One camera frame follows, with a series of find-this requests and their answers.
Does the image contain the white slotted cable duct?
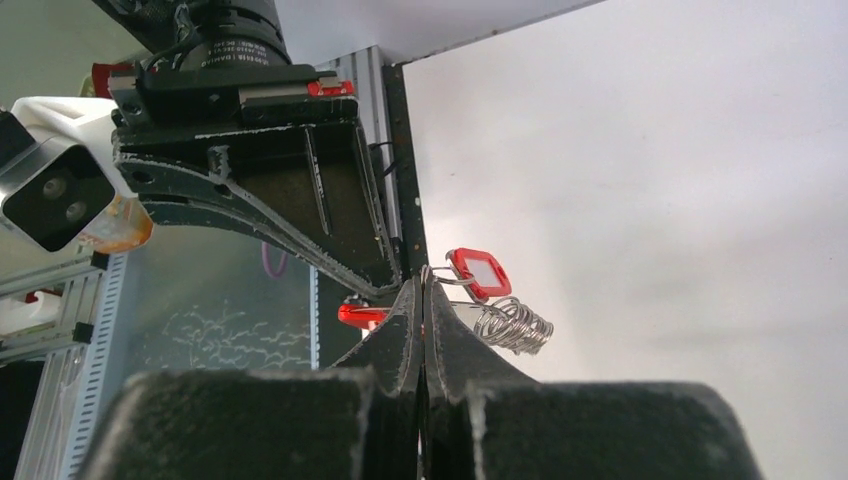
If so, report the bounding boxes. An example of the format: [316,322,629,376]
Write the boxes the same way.
[1,254,128,479]

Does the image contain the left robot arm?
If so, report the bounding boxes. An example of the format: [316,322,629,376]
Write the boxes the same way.
[101,1,401,298]

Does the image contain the red tagged key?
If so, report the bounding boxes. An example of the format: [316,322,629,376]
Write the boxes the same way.
[431,247,513,304]

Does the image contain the red handled keyring holder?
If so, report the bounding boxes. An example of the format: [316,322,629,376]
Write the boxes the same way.
[337,296,555,356]

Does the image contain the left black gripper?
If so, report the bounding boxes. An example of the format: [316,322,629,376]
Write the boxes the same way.
[108,64,391,297]

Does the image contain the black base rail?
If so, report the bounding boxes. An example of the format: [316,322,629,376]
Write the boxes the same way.
[311,46,432,369]

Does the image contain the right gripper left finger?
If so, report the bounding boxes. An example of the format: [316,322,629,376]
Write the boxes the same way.
[78,279,423,479]

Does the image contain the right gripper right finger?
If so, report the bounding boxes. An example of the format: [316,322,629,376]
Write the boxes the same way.
[423,278,762,479]

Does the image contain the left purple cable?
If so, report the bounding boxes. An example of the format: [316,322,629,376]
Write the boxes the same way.
[260,241,290,280]

